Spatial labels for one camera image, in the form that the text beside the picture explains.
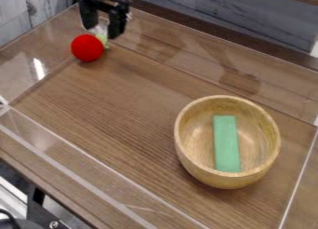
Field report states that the clear acrylic corner bracket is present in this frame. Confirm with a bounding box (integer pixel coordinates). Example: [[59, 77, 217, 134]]
[[87, 16, 110, 36]]

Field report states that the clear acrylic table barrier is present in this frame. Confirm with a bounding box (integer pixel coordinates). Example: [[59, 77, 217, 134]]
[[0, 8, 318, 229]]

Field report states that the green rectangular block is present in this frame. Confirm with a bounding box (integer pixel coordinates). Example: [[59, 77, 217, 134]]
[[213, 115, 241, 172]]

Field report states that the red felt radish toy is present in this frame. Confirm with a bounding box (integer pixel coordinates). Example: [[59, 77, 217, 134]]
[[71, 34, 110, 62]]

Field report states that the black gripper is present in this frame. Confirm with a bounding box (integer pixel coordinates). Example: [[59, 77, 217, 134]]
[[76, 0, 131, 39]]

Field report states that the wooden bowl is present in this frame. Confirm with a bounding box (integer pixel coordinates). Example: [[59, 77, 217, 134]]
[[174, 95, 282, 189]]

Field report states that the black table leg bracket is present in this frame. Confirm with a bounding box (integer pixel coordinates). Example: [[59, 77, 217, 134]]
[[27, 187, 71, 229]]

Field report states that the black cable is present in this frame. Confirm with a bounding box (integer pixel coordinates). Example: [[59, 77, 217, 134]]
[[0, 209, 20, 229]]

